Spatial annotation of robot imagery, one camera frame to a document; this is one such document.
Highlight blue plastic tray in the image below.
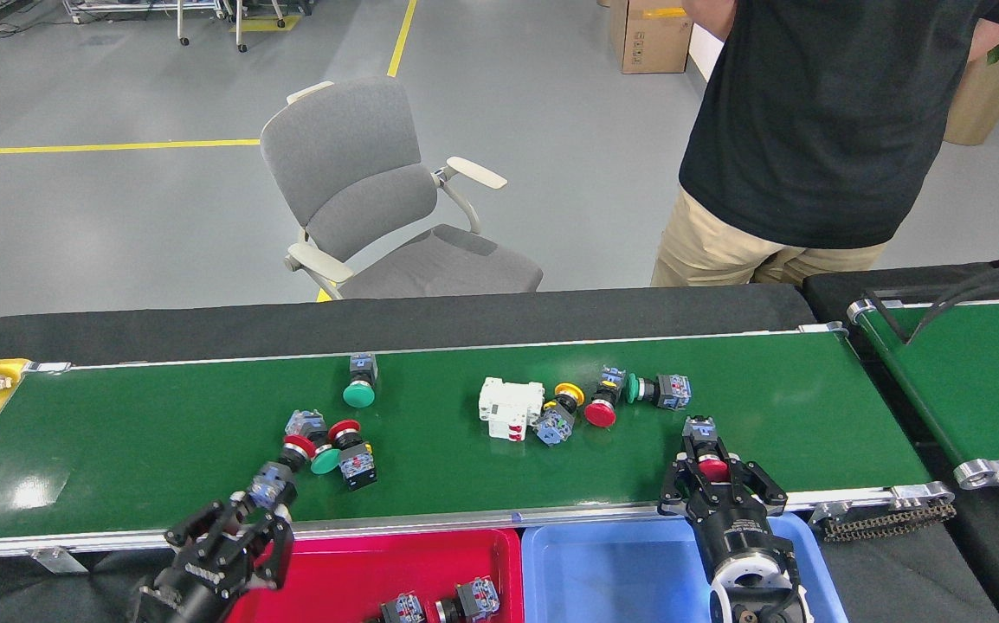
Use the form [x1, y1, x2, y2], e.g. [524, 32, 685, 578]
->
[520, 512, 851, 623]

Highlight tan plant pot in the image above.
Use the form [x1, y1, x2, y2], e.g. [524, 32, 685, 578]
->
[943, 39, 999, 146]

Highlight green push button switch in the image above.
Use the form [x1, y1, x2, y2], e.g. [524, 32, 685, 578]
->
[624, 372, 693, 411]
[342, 352, 379, 410]

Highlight green conveyor with black guide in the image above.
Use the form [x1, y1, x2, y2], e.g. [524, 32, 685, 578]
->
[848, 290, 999, 491]

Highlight white wheeled stand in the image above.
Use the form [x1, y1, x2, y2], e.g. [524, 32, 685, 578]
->
[62, 0, 314, 53]

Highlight black guide bracket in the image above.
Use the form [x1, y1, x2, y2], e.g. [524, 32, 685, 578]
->
[863, 260, 999, 344]

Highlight red mushroom push button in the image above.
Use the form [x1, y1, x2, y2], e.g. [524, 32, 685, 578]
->
[682, 415, 739, 484]
[583, 366, 630, 430]

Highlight long green conveyor belt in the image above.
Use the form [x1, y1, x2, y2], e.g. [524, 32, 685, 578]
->
[0, 321, 957, 574]

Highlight person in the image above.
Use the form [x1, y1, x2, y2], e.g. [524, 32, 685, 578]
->
[651, 0, 999, 288]

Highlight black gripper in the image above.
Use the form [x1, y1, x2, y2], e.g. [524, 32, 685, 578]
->
[132, 498, 295, 623]
[660, 437, 799, 581]

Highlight grey office chair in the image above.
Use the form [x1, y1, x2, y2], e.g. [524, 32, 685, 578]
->
[260, 75, 545, 302]

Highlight red push button switch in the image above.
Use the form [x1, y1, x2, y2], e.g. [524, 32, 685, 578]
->
[433, 577, 502, 623]
[246, 434, 319, 513]
[327, 419, 378, 492]

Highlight black drive chain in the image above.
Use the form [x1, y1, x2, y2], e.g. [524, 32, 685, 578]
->
[815, 502, 957, 544]

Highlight brown cardboard box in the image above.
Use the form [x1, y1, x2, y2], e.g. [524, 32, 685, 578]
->
[609, 0, 694, 74]

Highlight yellow push button switch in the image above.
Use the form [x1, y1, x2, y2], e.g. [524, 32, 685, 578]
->
[532, 382, 587, 447]

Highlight red plastic tray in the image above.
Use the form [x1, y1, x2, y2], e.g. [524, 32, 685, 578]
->
[227, 528, 525, 623]

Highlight white circuit breaker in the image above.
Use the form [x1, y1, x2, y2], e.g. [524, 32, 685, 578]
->
[478, 376, 546, 443]

